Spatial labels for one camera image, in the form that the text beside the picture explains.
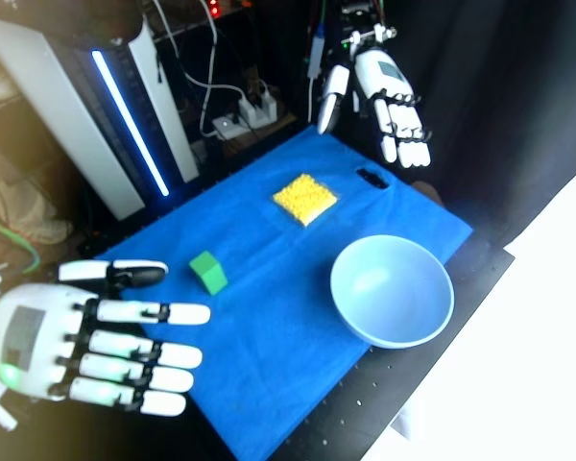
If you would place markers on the green block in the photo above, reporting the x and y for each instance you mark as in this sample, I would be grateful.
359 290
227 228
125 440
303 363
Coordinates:
211 274

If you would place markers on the yellow bead bag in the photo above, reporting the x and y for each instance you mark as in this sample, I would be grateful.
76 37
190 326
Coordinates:
304 197

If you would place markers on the beige crumpled fabric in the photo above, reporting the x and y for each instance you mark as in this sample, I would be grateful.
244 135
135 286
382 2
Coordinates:
24 211

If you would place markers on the white tower with blue light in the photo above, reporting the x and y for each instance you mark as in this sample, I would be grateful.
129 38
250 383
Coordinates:
53 96

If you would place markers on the blue cloth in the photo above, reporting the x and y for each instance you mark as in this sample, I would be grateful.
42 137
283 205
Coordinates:
278 336

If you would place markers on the white power adapter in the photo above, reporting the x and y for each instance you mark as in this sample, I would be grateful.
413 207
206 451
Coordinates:
228 126

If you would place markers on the white power strip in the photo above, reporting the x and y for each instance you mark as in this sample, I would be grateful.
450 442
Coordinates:
259 110

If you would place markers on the light blue bowl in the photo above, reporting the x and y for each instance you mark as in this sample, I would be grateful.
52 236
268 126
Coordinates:
393 288

